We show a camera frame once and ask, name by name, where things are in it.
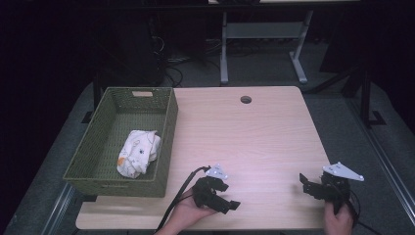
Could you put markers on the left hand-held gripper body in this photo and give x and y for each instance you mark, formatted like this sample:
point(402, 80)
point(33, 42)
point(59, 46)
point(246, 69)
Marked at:
point(205, 192)

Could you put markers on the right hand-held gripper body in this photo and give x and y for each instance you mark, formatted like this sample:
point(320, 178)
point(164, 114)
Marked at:
point(337, 186)

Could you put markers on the white printed cloth garment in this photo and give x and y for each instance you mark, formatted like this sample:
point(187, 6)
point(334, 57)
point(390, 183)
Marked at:
point(138, 153)

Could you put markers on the green woven basket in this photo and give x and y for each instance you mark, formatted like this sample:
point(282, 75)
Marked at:
point(107, 130)

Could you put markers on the person's left hand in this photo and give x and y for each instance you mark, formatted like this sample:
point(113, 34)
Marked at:
point(187, 210)

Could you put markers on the person's right hand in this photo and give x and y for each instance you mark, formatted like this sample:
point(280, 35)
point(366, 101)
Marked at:
point(339, 222)

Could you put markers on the black metal stand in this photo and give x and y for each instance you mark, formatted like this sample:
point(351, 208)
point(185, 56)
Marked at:
point(367, 98)
point(96, 98)

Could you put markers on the black computer tower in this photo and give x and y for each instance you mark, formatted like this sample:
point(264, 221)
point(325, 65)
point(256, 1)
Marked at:
point(130, 49)

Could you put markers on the metal floor rail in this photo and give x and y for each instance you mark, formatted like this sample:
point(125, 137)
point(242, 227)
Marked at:
point(58, 209)
point(385, 156)

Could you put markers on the grey metal desk frame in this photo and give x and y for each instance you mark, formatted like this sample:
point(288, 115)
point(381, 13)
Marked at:
point(261, 31)

